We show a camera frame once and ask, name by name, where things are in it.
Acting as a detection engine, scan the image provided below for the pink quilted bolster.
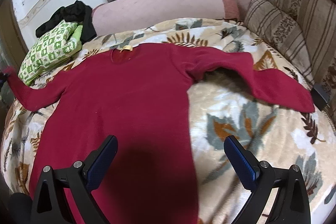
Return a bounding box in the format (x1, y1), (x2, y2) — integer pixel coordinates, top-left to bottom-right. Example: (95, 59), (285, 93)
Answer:
(92, 0), (240, 36)

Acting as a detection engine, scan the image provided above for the green white patterned pillow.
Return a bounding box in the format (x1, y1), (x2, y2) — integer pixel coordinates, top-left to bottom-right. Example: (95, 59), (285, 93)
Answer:
(18, 20), (83, 85)

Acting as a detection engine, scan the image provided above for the brown striped cushion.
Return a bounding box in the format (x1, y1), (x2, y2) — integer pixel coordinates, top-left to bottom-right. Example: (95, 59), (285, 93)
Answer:
(244, 0), (335, 97)

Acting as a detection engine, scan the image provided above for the black garment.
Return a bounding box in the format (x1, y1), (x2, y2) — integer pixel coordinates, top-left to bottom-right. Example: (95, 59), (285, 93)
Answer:
(35, 0), (97, 43)

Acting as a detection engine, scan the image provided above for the red knit sweater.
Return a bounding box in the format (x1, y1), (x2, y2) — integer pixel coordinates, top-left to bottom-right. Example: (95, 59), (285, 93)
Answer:
(5, 43), (314, 223)

